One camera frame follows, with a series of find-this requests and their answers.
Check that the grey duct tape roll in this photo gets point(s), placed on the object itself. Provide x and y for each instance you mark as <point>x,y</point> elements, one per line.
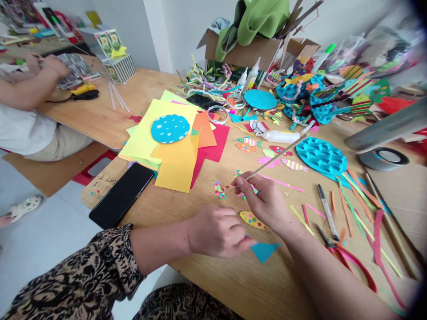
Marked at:
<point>370,162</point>

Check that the yellow glue gun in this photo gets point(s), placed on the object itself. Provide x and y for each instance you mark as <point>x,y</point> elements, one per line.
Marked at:
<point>81,89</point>

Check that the person's left fingers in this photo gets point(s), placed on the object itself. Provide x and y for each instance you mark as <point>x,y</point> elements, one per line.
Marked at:
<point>235,223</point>

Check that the clear tape roll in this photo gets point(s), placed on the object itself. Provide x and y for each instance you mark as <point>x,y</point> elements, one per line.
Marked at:
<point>217,115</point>

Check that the thin wooden stick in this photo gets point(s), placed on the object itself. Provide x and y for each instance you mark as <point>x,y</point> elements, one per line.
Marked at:
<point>283,151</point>

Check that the person's legs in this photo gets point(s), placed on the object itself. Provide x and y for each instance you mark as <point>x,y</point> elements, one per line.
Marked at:
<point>183,303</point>

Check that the person's right thumb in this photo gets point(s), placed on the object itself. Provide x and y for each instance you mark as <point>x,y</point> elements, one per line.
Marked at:
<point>245,191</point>

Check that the long pink paper strip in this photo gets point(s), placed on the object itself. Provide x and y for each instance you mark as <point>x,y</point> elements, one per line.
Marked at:
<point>283,183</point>

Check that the long wooden sticks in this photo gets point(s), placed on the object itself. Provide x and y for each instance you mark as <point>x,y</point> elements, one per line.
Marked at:
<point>393,226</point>

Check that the small black smartphone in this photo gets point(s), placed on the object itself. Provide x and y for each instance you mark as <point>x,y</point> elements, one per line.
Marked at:
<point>199,101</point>

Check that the clear glue sticks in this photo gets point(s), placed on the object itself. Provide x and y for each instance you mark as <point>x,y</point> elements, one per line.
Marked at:
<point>118,96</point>

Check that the cardboard box with green fabric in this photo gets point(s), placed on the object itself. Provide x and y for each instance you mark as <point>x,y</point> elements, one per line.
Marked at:
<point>247,46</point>

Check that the green-capped marker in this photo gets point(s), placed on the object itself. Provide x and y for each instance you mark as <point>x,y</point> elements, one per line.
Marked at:
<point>325,56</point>

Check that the person's left thumb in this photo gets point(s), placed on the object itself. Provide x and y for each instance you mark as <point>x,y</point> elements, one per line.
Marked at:
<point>245,249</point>

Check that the tall upright glue bottle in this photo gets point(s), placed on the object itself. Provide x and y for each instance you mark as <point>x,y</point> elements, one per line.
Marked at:
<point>255,71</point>

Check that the stack of printed card boxes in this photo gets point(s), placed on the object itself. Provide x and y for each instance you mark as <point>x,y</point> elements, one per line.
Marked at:
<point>113,53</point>

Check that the blue paper triangle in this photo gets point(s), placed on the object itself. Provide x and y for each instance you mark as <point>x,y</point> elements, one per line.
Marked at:
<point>265,250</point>

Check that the pile of plastic bags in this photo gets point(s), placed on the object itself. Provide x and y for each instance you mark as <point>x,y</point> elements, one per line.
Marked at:
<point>387,46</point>

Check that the red paper with grey cutout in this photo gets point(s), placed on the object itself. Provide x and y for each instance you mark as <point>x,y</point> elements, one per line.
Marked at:
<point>257,126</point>

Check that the person's right hand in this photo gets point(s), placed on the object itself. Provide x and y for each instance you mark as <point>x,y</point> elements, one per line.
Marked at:
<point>270,203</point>

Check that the blue embossed paper disc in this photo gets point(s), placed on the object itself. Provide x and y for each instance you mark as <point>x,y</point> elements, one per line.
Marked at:
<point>320,155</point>

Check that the short upright glue bottle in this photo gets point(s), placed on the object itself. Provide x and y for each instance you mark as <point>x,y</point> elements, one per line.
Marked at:
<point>243,80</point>

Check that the grey pen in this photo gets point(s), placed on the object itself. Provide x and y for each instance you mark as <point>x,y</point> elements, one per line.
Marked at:
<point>328,210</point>

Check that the grey metal pole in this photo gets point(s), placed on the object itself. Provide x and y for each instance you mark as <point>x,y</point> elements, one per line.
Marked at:
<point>387,128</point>

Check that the pile of blue fish crafts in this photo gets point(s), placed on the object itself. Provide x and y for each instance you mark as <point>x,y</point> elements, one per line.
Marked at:
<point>320,96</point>

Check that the person's right index finger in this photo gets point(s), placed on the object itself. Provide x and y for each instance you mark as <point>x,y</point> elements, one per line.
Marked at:
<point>248,176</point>

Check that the red plastic stool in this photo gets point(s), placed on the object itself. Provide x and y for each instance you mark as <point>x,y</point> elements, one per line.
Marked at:
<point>93,166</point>

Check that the yellow dotted paper fish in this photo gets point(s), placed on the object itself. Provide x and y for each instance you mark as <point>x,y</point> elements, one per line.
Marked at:
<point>252,219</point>

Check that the pile of coloured paper strips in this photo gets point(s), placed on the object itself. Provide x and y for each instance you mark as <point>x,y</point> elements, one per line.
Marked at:
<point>360,206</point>

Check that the cardboard piece on floor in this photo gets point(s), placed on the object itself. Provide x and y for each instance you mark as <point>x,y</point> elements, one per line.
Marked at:
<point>43,173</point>

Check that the person's left hand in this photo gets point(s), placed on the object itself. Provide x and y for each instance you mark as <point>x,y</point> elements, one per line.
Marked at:
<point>213,233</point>

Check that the plain blue paper disc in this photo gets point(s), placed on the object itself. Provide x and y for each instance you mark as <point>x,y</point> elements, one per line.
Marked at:
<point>260,99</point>

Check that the group of small paper fish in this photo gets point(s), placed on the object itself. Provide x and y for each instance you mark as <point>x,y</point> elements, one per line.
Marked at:
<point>270,153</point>

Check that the large black smartphone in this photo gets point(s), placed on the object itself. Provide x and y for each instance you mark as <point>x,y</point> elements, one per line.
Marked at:
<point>121,195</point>

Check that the pile of paper confetti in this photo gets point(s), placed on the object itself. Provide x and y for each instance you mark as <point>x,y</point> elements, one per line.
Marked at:
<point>220,190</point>

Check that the stack of coloured paper sheets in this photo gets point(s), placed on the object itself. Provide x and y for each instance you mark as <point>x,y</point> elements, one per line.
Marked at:
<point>176,160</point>

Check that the pile of twisted pipe cleaners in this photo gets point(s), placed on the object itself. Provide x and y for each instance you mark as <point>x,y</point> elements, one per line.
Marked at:
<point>207,81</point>

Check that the blue disc with white flecks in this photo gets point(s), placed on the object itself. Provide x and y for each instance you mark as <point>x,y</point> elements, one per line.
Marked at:
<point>170,129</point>

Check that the lying white glue bottle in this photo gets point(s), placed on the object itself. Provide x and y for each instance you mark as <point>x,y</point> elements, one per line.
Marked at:
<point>280,136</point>

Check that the small round bead container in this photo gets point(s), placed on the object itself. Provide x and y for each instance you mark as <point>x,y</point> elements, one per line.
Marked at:
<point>236,101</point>

